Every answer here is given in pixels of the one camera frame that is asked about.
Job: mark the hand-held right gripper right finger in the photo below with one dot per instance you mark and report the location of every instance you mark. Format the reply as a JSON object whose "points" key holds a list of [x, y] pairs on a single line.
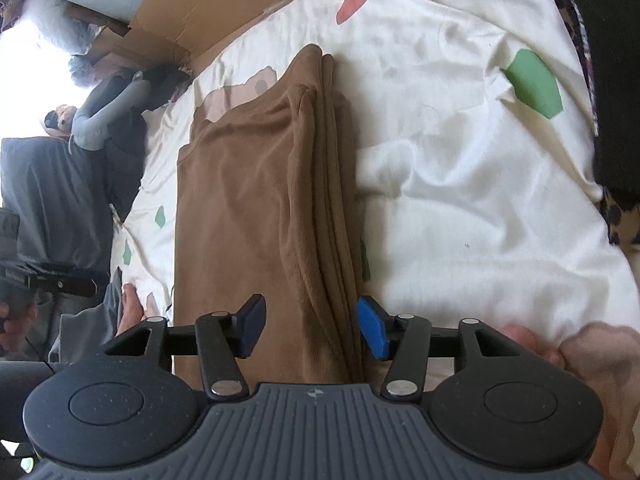
{"points": [[372, 330]]}

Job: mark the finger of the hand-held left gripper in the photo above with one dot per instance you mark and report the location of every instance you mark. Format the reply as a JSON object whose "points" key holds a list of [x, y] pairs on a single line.
{"points": [[65, 286]]}

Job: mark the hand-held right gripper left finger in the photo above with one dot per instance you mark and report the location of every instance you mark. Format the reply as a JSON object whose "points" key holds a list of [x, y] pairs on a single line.
{"points": [[252, 327]]}

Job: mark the brown printed t-shirt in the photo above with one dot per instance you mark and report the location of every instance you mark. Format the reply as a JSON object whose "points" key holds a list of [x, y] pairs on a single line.
{"points": [[240, 210]]}

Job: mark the pile of black clothes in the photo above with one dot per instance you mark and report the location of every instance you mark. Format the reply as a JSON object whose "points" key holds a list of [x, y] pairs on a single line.
{"points": [[130, 160]]}

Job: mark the person's left hand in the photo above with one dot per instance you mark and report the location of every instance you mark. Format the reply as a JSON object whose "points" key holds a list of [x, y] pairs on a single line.
{"points": [[17, 332]]}

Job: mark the person's grey trouser leg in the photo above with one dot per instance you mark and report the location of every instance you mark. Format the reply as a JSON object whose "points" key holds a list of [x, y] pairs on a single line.
{"points": [[85, 325]]}

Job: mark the person's bare foot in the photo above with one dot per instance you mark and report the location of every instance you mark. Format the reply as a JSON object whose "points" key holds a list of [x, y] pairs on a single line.
{"points": [[131, 310], [600, 375]]}

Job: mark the brown teddy bear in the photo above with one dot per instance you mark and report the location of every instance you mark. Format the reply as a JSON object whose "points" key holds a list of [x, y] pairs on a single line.
{"points": [[60, 119]]}

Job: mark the white printed blanket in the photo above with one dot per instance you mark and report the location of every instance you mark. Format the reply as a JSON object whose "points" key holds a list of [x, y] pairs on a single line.
{"points": [[475, 185]]}

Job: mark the clear plastic wrap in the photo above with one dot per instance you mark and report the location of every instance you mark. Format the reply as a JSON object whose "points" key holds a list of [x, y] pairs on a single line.
{"points": [[55, 25]]}

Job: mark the brown cardboard sheet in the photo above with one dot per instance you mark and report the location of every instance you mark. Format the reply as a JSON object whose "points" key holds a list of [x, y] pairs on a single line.
{"points": [[190, 5]]}

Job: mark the black folded cloth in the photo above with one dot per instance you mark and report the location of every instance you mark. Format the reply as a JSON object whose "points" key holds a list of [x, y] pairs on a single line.
{"points": [[620, 85]]}

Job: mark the leopard print cloth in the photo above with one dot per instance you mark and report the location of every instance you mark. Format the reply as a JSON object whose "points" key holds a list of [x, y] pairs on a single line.
{"points": [[585, 50]]}

